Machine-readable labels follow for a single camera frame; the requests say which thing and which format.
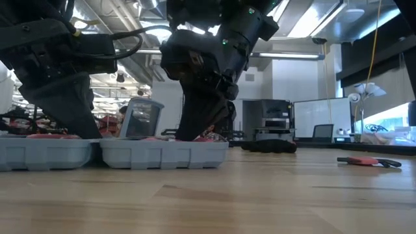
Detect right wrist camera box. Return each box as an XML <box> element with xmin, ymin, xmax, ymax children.
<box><xmin>167</xmin><ymin>0</ymin><xmax>225</xmax><ymax>32</ymax></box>

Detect black metal table frame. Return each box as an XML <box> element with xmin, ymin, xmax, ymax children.
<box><xmin>229</xmin><ymin>139</ymin><xmax>416</xmax><ymax>156</ymax></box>

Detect white board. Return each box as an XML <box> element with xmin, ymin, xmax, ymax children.
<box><xmin>293</xmin><ymin>96</ymin><xmax>352</xmax><ymax>139</ymax></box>

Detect dark equipment rack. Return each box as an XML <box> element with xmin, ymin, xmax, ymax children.
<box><xmin>242</xmin><ymin>99</ymin><xmax>293</xmax><ymax>141</ymax></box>

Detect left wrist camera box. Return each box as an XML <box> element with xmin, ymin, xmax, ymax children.
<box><xmin>76</xmin><ymin>34</ymin><xmax>118</xmax><ymax>74</ymax></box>

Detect white ceiling access point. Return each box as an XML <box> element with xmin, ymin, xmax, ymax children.
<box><xmin>339</xmin><ymin>8</ymin><xmax>365</xmax><ymax>24</ymax></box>

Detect black left camera cable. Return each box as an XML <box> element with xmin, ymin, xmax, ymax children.
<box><xmin>70</xmin><ymin>16</ymin><xmax>173</xmax><ymax>61</ymax></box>

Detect grey plastic tool case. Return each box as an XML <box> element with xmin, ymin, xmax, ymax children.
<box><xmin>0</xmin><ymin>135</ymin><xmax>230</xmax><ymax>172</ymax></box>

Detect red and black utility knife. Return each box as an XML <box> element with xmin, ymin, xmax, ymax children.
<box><xmin>337</xmin><ymin>156</ymin><xmax>403</xmax><ymax>169</ymax></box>

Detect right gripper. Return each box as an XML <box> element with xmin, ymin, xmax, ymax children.
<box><xmin>161</xmin><ymin>29</ymin><xmax>243</xmax><ymax>142</ymax></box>

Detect light grey mesh office chair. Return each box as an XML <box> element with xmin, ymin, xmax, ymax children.
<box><xmin>118</xmin><ymin>97</ymin><xmax>165</xmax><ymax>139</ymax></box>

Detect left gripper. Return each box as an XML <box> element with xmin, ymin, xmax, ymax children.
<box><xmin>0</xmin><ymin>18</ymin><xmax>103</xmax><ymax>140</ymax></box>

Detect white multi-head floor lamp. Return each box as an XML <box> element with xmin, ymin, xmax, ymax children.
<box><xmin>346</xmin><ymin>82</ymin><xmax>387</xmax><ymax>135</ymax></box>

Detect dark coiled cables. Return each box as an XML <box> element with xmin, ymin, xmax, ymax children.
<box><xmin>365</xmin><ymin>123</ymin><xmax>390</xmax><ymax>133</ymax></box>

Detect yellow cable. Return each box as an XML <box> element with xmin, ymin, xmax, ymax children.
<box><xmin>366</xmin><ymin>0</ymin><xmax>382</xmax><ymax>86</ymax></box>

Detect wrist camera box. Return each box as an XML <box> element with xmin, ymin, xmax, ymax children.
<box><xmin>76</xmin><ymin>34</ymin><xmax>118</xmax><ymax>74</ymax></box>
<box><xmin>167</xmin><ymin>0</ymin><xmax>225</xmax><ymax>32</ymax></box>

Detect pink-handled hammer silver head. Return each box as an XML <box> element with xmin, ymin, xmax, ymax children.
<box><xmin>140</xmin><ymin>136</ymin><xmax>178</xmax><ymax>142</ymax></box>

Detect long ceiling light bar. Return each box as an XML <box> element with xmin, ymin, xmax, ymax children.
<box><xmin>115</xmin><ymin>47</ymin><xmax>326</xmax><ymax>61</ymax></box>

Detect silver spiral air duct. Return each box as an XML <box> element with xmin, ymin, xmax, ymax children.
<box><xmin>77</xmin><ymin>0</ymin><xmax>162</xmax><ymax>86</ymax></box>

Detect red storage boxes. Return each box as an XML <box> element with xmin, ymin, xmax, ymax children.
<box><xmin>97</xmin><ymin>115</ymin><xmax>120</xmax><ymax>137</ymax></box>

